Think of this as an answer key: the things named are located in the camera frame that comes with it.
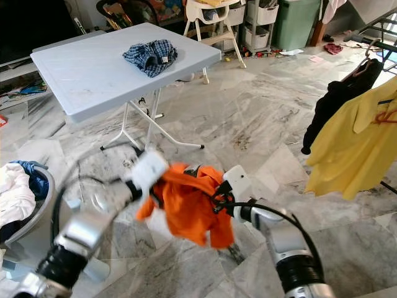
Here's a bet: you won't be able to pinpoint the red plastic hanger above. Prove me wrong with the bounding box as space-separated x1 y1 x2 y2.
372 99 397 127

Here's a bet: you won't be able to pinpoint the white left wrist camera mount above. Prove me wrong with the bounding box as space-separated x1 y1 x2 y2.
127 148 170 200

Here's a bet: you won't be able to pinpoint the blue cloth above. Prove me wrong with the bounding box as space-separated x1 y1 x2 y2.
25 160 51 200

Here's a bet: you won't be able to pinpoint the black child tricycle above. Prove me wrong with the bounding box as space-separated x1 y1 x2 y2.
96 0 141 31

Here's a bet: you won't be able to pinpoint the black television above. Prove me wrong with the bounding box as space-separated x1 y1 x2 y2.
0 0 76 66

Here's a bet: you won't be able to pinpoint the grey folding table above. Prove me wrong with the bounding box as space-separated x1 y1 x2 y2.
30 23 223 153

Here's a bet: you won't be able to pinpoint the green laundry bin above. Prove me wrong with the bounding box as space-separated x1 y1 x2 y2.
272 0 324 52

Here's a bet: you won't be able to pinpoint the white television shelf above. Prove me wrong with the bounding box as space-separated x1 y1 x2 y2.
0 59 47 128

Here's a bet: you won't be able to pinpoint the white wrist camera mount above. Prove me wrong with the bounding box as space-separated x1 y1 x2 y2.
127 148 170 200
223 164 256 222

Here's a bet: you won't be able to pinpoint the pink towel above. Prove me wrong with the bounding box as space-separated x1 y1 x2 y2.
323 0 349 26

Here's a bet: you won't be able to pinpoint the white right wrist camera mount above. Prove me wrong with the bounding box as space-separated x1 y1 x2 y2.
223 164 256 222

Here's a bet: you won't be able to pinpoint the white clothes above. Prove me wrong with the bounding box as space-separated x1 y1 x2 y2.
0 162 38 228

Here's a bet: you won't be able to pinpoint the orange cloth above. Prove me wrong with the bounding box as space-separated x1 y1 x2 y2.
136 162 237 250

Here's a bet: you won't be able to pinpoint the white drawer trolley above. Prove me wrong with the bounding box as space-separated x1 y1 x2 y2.
242 0 280 54

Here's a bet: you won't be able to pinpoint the black shirt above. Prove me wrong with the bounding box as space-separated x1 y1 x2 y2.
300 57 386 156

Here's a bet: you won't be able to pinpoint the white baby high chair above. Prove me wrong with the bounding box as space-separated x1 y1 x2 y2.
182 0 248 85

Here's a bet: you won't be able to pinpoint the blue plaid shorts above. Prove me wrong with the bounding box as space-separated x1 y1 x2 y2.
123 39 179 79

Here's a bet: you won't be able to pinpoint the yellow polo shirt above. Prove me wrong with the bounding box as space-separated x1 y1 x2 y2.
304 74 397 201

